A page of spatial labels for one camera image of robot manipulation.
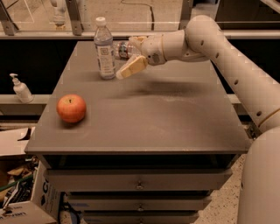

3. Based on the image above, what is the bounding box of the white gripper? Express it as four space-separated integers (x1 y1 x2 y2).
116 35 166 80

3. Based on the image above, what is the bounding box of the blue label plastic water bottle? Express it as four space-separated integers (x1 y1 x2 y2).
94 17 116 80

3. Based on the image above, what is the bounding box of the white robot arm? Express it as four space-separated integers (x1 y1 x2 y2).
116 15 280 224

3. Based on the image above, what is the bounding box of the clear plastic bottle lying down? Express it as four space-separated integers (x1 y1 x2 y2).
113 41 141 60

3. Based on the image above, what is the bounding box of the white pump dispenser bottle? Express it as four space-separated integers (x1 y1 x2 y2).
10 73 34 103

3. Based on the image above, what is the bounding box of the red apple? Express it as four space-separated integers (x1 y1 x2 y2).
56 94 87 123

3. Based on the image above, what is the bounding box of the grey drawer cabinet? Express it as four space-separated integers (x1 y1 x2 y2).
26 41 250 214

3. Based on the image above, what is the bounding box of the top grey drawer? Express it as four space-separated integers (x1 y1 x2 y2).
46 169 232 192

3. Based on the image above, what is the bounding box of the grey drawer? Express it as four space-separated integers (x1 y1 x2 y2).
83 212 199 224
68 195 212 212
46 169 232 192

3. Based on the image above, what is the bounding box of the flat white cardboard sheet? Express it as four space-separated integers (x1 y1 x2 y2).
0 127 35 157

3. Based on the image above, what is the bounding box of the middle grey drawer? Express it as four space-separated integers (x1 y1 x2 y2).
68 195 212 212

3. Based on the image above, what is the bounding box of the bottom grey drawer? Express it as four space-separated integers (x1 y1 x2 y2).
83 212 199 224

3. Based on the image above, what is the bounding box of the white cardboard box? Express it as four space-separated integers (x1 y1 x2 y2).
0 163 60 224

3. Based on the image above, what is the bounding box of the black cable on floor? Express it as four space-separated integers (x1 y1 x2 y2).
120 0 156 32

